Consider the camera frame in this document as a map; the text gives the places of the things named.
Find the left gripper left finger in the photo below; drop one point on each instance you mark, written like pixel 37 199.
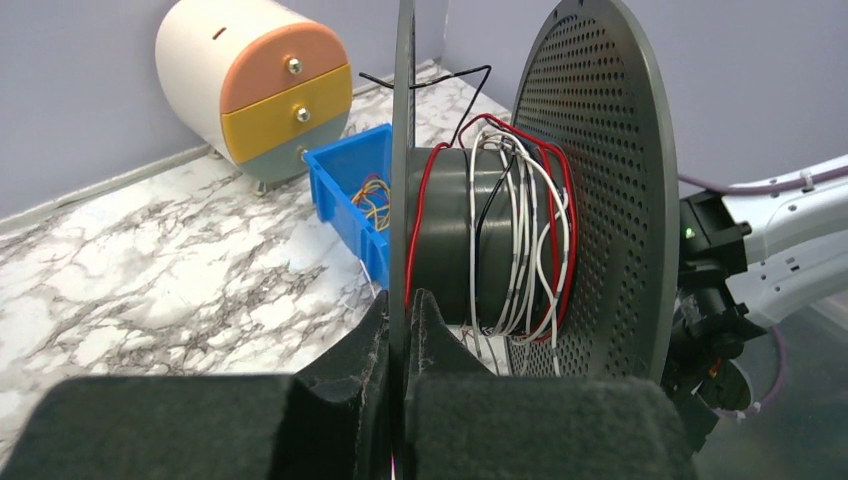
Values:
pixel 326 421

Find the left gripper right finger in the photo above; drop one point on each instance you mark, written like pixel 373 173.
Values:
pixel 465 422

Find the black cable spool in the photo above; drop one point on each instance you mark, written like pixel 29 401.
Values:
pixel 550 245

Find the blue plastic bin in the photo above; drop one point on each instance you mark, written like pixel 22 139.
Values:
pixel 337 172

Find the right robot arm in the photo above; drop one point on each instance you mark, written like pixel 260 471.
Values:
pixel 751 254

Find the round cream drawer cabinet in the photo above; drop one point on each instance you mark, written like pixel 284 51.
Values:
pixel 260 83

